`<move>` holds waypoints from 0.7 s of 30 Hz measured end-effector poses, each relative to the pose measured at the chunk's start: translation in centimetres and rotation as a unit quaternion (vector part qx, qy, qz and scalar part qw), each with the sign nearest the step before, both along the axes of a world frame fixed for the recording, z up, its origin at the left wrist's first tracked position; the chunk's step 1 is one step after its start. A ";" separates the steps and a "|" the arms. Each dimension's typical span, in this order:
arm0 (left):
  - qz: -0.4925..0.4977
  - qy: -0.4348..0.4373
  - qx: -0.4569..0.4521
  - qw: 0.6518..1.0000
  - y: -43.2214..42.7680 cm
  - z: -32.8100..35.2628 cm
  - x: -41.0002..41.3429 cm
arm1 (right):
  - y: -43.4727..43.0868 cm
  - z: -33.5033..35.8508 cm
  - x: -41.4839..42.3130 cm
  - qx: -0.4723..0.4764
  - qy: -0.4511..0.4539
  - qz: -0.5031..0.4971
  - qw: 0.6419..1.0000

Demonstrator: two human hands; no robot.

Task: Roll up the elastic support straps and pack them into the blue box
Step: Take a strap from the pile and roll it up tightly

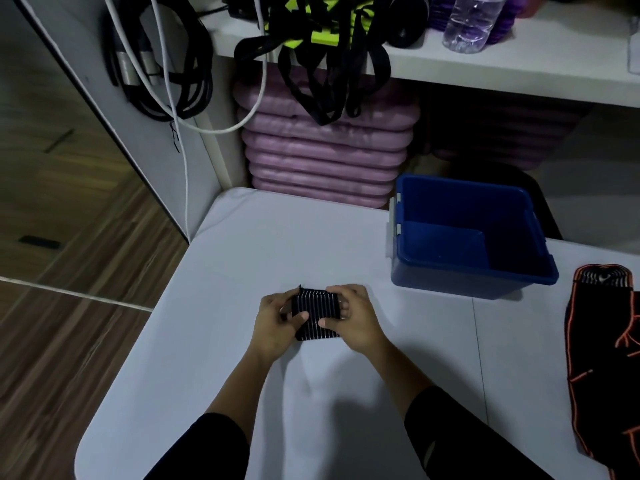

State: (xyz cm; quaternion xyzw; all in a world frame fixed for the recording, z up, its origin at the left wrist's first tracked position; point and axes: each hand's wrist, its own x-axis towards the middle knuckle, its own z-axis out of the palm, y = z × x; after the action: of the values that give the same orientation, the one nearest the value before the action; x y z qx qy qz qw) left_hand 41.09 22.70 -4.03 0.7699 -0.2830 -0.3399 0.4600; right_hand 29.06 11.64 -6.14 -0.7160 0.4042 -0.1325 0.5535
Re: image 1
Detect person's right hand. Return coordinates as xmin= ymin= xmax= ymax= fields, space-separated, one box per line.
xmin=318 ymin=283 xmax=389 ymax=355

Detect person's left hand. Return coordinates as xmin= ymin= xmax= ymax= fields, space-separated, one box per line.
xmin=248 ymin=287 xmax=311 ymax=365

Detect black striped strap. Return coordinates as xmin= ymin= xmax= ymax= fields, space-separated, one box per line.
xmin=291 ymin=285 xmax=346 ymax=342

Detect blue plastic bin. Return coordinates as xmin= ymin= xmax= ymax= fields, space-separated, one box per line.
xmin=387 ymin=173 xmax=560 ymax=301

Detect pile of black orange straps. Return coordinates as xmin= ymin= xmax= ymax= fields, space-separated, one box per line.
xmin=563 ymin=263 xmax=640 ymax=480

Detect person's left forearm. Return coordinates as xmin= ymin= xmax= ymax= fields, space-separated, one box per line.
xmin=145 ymin=344 xmax=281 ymax=480

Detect person's right forearm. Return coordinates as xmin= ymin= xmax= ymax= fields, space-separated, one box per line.
xmin=365 ymin=334 xmax=556 ymax=480

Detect stack of pink mats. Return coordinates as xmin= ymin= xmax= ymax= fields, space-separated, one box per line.
xmin=232 ymin=64 xmax=421 ymax=209
xmin=429 ymin=94 xmax=591 ymax=171

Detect black chair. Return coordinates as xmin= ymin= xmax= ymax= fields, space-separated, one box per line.
xmin=445 ymin=162 xmax=563 ymax=241

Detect black cylindrical roller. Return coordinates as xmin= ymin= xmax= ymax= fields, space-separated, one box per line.
xmin=385 ymin=0 xmax=431 ymax=49

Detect clear plastic water bottle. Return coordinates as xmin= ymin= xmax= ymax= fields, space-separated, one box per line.
xmin=442 ymin=0 xmax=509 ymax=55

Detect white shelf unit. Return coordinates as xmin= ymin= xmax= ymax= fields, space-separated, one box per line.
xmin=12 ymin=0 xmax=640 ymax=255

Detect purple bottle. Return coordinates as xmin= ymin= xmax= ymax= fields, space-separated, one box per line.
xmin=429 ymin=0 xmax=529 ymax=45

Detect thin white cable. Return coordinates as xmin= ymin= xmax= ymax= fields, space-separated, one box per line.
xmin=147 ymin=0 xmax=193 ymax=241

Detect thick white cable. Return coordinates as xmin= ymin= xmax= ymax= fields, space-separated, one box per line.
xmin=102 ymin=0 xmax=269 ymax=135

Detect black yellow suspension straps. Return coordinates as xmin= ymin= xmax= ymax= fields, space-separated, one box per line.
xmin=233 ymin=0 xmax=393 ymax=127

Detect black coiled cable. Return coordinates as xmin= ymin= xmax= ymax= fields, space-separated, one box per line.
xmin=102 ymin=0 xmax=215 ymax=122

